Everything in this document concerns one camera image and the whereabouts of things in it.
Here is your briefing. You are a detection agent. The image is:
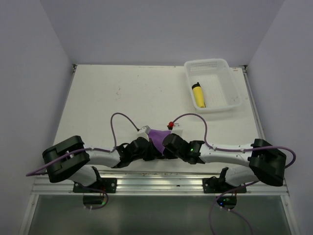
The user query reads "right black base bracket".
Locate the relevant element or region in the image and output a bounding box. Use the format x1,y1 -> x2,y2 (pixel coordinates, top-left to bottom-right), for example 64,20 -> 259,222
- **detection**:
202,176 -> 238,193

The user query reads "aluminium mounting rail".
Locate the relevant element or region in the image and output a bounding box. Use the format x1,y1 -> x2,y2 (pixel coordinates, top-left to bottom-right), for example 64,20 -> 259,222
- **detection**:
31,171 -> 289,196

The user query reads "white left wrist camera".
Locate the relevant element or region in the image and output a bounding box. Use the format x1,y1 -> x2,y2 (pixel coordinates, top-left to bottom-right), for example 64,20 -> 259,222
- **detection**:
137,125 -> 151,141

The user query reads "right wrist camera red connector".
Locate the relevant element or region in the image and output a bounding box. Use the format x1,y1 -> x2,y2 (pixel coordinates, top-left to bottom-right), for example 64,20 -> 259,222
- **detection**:
167,121 -> 183,137

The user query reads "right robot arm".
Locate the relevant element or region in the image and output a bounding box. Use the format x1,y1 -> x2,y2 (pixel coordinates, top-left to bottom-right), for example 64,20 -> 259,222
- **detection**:
162,134 -> 287,192

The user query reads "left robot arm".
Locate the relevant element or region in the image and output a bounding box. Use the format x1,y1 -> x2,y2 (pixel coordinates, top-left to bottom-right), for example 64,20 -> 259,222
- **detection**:
42,136 -> 161,192

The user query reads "left black base bracket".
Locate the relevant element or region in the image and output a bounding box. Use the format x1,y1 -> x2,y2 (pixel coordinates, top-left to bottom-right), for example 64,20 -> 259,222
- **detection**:
73,178 -> 117,193

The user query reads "purple grey towel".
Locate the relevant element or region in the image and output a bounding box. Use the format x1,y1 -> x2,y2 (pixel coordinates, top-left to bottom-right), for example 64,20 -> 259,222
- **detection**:
143,129 -> 171,161

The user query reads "white plastic basket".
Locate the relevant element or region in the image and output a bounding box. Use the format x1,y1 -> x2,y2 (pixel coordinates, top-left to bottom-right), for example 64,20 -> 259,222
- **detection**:
184,58 -> 242,114

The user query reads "black base bracket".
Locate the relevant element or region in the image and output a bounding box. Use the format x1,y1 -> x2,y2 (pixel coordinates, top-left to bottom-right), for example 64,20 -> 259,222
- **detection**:
202,176 -> 238,193
73,178 -> 117,193

